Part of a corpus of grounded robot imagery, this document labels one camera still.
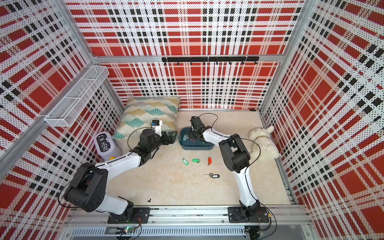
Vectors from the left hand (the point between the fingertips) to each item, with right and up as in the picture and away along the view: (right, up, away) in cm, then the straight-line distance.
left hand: (173, 131), depth 89 cm
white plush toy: (+54, -10, -3) cm, 55 cm away
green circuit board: (-17, -46, -20) cm, 53 cm away
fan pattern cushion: (-24, +13, +9) cm, 29 cm away
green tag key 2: (+6, -19, +4) cm, 21 cm away
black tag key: (+24, -26, -2) cm, 35 cm away
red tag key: (+22, -19, +4) cm, 29 cm away
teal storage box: (+7, -9, +14) cm, 18 cm away
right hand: (+12, -1, +13) cm, 18 cm away
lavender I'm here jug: (-40, -9, -1) cm, 41 cm away
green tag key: (+13, -18, +4) cm, 23 cm away
